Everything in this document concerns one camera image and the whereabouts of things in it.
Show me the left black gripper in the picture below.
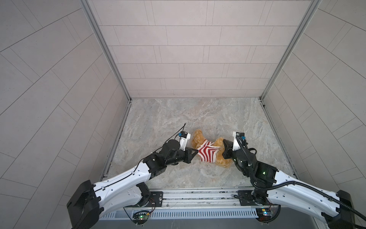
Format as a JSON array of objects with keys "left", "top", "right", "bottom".
[{"left": 163, "top": 147, "right": 198, "bottom": 167}]

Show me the red white striped knit sweater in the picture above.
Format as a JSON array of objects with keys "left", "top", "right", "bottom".
[{"left": 197, "top": 140, "right": 220, "bottom": 163}]

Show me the brown plush teddy bear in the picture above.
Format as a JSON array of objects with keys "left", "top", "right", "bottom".
[{"left": 192, "top": 129, "right": 233, "bottom": 168}]

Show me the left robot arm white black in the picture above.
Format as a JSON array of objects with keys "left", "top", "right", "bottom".
[{"left": 67, "top": 139, "right": 199, "bottom": 229}]

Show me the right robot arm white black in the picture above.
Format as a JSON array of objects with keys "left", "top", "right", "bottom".
[{"left": 223, "top": 137, "right": 356, "bottom": 229}]

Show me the white ventilation grille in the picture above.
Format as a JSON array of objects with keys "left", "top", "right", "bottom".
[{"left": 100, "top": 208, "right": 258, "bottom": 220}]

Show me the right green circuit board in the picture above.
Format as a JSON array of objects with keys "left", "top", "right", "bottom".
[{"left": 255, "top": 208, "right": 273, "bottom": 222}]

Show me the green circuit board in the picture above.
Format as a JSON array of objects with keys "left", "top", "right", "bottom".
[
  {"left": 132, "top": 210, "right": 151, "bottom": 225},
  {"left": 255, "top": 208, "right": 273, "bottom": 222}
]

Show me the left green circuit board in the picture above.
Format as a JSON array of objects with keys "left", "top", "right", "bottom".
[{"left": 132, "top": 210, "right": 151, "bottom": 225}]

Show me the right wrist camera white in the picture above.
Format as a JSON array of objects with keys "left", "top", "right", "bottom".
[{"left": 233, "top": 132, "right": 247, "bottom": 151}]

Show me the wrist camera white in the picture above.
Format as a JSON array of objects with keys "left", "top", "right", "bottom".
[
  {"left": 233, "top": 132, "right": 247, "bottom": 151},
  {"left": 178, "top": 131, "right": 191, "bottom": 151}
]

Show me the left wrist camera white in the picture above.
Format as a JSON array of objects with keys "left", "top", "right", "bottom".
[{"left": 178, "top": 131, "right": 191, "bottom": 151}]

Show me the aluminium mounting rail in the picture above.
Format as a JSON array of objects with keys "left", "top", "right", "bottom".
[{"left": 81, "top": 187, "right": 319, "bottom": 211}]

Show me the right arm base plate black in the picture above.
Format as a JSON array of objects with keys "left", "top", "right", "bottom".
[{"left": 235, "top": 189, "right": 270, "bottom": 206}]

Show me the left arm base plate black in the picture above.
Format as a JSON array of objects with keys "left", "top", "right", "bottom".
[{"left": 127, "top": 191, "right": 164, "bottom": 208}]

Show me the right black corrugated cable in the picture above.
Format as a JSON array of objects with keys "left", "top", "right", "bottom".
[{"left": 235, "top": 135, "right": 366, "bottom": 229}]

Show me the right aluminium corner post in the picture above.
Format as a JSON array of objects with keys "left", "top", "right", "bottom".
[{"left": 260, "top": 0, "right": 322, "bottom": 103}]

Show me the aluminium corner post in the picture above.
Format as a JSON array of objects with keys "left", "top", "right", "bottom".
[
  {"left": 260, "top": 0, "right": 322, "bottom": 103},
  {"left": 80, "top": 0, "right": 132, "bottom": 103}
]

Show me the left aluminium corner post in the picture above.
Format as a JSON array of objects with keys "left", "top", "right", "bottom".
[{"left": 80, "top": 0, "right": 132, "bottom": 103}]

